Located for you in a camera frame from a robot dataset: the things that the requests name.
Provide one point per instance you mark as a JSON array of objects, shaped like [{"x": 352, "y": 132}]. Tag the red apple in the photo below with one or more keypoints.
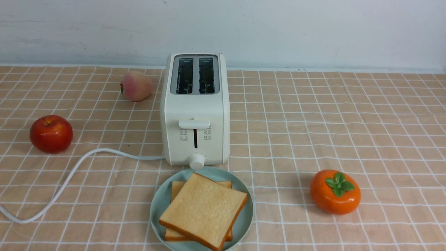
[{"x": 51, "y": 134}]

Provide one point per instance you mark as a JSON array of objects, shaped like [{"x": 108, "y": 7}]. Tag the beige checkered tablecloth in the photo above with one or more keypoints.
[{"x": 385, "y": 130}]

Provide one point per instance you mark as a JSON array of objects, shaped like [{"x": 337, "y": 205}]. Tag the toast slice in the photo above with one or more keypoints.
[
  {"x": 172, "y": 235},
  {"x": 204, "y": 211}
]

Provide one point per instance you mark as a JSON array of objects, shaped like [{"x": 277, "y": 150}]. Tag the light green round plate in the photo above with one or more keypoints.
[{"x": 161, "y": 201}]

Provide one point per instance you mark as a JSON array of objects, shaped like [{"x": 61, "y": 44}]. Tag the white two-slot toaster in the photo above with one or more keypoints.
[{"x": 195, "y": 110}]

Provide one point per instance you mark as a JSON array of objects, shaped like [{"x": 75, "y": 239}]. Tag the pink peach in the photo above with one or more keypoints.
[{"x": 136, "y": 86}]

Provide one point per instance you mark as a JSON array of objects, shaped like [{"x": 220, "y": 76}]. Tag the orange persimmon with green leaves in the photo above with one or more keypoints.
[{"x": 335, "y": 192}]

